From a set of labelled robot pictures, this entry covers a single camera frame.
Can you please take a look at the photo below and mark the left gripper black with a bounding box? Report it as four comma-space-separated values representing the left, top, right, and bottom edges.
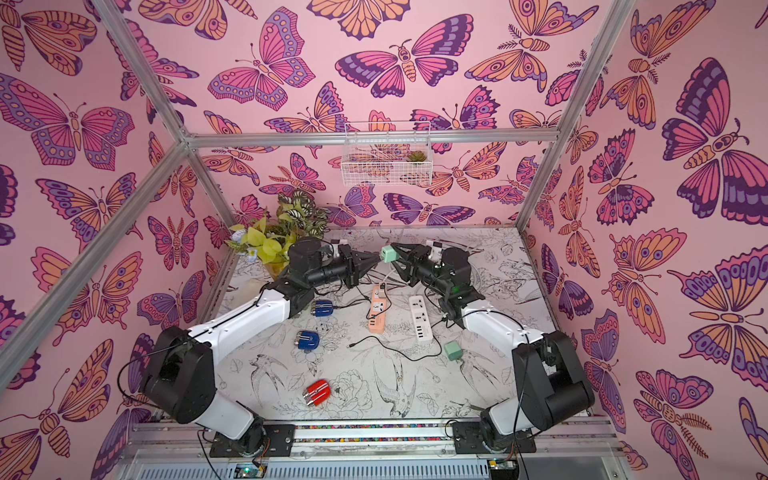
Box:
306, 247, 380, 293

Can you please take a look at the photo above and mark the green charger adapter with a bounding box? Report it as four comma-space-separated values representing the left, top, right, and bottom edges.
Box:
443, 341, 463, 361
380, 245, 399, 263

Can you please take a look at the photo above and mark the pink USB charger adapter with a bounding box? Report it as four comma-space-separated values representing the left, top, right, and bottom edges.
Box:
372, 284, 386, 301

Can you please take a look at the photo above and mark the orange power strip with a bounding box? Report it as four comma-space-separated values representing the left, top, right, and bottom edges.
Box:
367, 291, 389, 334

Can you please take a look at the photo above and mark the black USB cable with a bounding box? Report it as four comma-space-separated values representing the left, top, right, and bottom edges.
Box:
347, 334, 445, 364
331, 278, 394, 320

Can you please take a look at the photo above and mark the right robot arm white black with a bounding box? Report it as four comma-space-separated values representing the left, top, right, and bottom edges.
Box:
381, 243, 595, 451

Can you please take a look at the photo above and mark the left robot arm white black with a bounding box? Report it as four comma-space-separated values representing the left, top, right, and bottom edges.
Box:
140, 237, 380, 456

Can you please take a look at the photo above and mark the white power strip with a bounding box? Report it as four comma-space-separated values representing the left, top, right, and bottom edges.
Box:
408, 295, 433, 343

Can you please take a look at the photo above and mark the amber glass vase with plants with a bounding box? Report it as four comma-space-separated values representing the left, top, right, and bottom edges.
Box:
225, 191, 328, 280

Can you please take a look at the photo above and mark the small green succulent plant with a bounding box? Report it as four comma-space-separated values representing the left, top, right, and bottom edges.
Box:
407, 150, 428, 163

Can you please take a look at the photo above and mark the white wire wall basket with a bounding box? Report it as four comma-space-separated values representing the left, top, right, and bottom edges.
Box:
339, 120, 434, 188

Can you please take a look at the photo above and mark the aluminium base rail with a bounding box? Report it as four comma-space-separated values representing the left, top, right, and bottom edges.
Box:
109, 417, 634, 479

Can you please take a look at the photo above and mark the aluminium cage frame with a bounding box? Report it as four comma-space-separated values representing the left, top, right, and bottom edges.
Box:
1, 1, 635, 386

